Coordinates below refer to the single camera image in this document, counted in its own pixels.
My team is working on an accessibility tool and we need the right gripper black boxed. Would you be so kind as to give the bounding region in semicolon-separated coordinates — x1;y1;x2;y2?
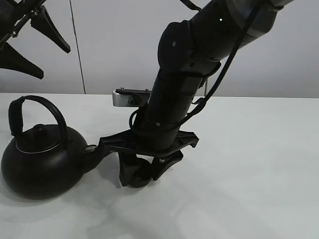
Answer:
97;107;201;187

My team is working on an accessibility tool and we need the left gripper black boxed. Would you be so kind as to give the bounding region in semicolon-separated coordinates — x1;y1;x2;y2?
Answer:
0;0;71;79

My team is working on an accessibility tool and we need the small black teacup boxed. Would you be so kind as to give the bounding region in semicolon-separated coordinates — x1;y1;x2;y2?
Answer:
128;158;153;188

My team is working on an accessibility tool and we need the black round teapot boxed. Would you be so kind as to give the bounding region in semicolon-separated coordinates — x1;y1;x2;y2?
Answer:
0;95;104;200

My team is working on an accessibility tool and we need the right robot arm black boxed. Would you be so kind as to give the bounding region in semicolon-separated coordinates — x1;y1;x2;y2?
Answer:
99;0;288;188

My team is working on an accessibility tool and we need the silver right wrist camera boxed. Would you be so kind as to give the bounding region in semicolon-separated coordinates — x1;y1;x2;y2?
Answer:
112;88;151;107

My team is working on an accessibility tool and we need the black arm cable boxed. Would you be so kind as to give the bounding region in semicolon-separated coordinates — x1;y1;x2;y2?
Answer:
179;0;270;125

